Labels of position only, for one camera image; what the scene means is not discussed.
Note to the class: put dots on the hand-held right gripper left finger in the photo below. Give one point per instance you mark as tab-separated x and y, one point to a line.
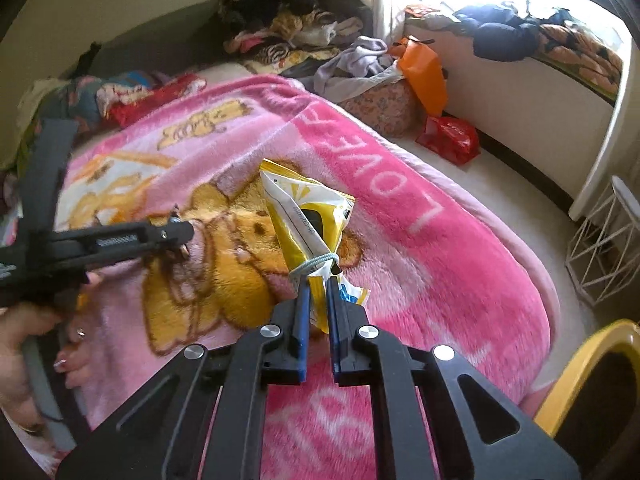
301	340

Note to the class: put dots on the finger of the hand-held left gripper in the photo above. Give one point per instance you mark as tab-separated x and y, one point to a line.
130	242

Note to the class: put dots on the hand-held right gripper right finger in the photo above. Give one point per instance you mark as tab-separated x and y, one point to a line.
336	340

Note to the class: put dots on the yellow white snack packet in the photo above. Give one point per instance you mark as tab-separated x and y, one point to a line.
300	220

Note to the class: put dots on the floral fabric basket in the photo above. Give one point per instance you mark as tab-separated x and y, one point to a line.
385	107

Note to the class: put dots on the orange printed quilt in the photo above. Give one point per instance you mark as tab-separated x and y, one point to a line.
585	55

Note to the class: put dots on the pile of dark clothes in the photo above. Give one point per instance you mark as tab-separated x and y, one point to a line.
280	0

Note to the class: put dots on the grey headboard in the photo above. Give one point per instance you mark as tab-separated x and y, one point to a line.
150	35

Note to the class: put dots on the red printed cloth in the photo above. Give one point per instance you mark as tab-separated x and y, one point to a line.
150	100

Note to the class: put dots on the yellow rimmed trash bin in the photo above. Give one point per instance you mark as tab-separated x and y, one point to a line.
570	375

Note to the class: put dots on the wide cream curtain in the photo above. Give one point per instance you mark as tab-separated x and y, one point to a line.
605	160

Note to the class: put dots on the red plastic bag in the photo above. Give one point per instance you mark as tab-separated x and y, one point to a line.
450	137

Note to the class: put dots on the orange bag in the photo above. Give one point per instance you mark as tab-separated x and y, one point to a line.
420	70

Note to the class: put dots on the teal printed cloth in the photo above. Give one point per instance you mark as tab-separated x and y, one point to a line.
80	100

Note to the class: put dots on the pink printed blanket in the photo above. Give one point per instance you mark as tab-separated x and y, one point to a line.
425	285

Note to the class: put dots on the light purple garment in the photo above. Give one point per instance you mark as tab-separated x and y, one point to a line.
350	60

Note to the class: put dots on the person's left hand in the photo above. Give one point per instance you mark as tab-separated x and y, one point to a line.
15	370

